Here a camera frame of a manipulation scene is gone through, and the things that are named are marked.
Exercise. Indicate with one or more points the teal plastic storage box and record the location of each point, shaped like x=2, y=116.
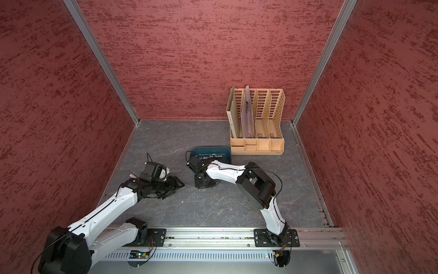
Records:
x=221, y=153

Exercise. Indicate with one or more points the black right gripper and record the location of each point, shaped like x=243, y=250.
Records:
x=199, y=185

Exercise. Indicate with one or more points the aluminium corner post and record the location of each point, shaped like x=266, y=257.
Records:
x=339, y=25
x=81, y=22

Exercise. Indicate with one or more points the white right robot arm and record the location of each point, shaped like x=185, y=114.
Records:
x=257, y=186

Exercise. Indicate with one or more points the aluminium corner post left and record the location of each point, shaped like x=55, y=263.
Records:
x=81, y=22

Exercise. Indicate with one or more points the beige plastic file organizer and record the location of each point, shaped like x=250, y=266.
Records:
x=268, y=106

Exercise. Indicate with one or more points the aluminium front rail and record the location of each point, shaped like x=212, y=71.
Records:
x=228, y=244

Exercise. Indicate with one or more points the white folder in organizer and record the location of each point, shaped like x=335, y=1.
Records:
x=232, y=114

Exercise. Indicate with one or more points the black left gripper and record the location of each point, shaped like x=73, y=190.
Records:
x=173, y=185

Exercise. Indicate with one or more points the aluminium corner post right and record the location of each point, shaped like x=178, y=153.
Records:
x=339, y=25

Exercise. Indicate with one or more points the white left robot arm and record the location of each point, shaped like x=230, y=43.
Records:
x=75, y=249

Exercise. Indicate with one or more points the purple folder in organizer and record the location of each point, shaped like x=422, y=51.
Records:
x=247, y=114

